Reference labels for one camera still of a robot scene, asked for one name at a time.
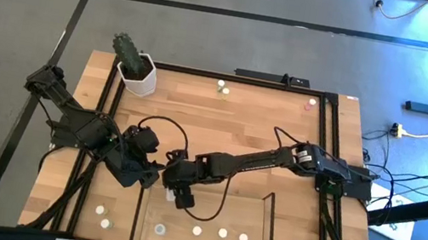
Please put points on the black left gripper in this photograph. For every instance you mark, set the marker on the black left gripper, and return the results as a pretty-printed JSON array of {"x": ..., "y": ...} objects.
[{"x": 144, "y": 140}]

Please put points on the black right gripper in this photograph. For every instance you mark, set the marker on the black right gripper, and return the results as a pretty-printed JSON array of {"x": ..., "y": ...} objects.
[{"x": 181, "y": 175}]

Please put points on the pink bottle white cap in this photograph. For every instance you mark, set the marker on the pink bottle white cap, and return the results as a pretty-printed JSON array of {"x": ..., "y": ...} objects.
[
  {"x": 243, "y": 238},
  {"x": 311, "y": 102}
]

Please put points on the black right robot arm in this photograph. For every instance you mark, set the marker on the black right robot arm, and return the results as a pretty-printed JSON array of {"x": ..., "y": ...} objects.
[{"x": 259, "y": 161}]

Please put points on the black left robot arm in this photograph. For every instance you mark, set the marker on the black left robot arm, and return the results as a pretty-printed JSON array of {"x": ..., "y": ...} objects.
[{"x": 79, "y": 124}]

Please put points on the clear acrylic shelf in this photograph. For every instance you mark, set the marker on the clear acrylic shelf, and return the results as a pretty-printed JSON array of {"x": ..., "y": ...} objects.
[{"x": 241, "y": 219}]

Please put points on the small bottles top centre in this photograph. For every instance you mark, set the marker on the small bottles top centre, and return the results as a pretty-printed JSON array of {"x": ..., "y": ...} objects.
[{"x": 221, "y": 83}]

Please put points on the white hexagonal plant pot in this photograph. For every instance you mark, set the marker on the white hexagonal plant pot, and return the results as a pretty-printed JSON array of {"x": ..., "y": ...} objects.
[{"x": 144, "y": 85}]

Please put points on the green cactus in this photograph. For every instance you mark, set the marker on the green cactus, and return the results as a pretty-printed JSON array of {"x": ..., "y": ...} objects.
[{"x": 127, "y": 54}]

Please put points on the black power strip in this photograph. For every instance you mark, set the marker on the black power strip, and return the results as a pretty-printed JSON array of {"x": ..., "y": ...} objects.
[{"x": 264, "y": 76}]

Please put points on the yellow power adapter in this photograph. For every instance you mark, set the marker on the yellow power adapter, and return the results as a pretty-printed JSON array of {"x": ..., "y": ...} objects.
[{"x": 397, "y": 131}]

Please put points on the white printed paper sheet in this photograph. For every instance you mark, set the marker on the white printed paper sheet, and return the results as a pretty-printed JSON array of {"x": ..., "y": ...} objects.
[{"x": 400, "y": 235}]

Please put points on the black metal floor bar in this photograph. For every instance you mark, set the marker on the black metal floor bar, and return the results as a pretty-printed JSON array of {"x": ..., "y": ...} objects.
[{"x": 419, "y": 209}]

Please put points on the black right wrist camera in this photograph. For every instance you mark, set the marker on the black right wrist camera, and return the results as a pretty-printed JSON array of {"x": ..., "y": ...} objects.
[{"x": 184, "y": 198}]

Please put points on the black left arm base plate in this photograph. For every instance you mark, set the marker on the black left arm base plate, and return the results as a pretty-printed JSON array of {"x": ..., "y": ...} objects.
[{"x": 60, "y": 139}]

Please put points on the black aluminium table frame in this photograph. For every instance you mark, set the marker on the black aluminium table frame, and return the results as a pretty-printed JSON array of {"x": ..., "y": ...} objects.
[{"x": 271, "y": 84}]

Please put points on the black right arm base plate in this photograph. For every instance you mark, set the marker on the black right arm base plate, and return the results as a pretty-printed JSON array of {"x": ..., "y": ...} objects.
[{"x": 357, "y": 193}]

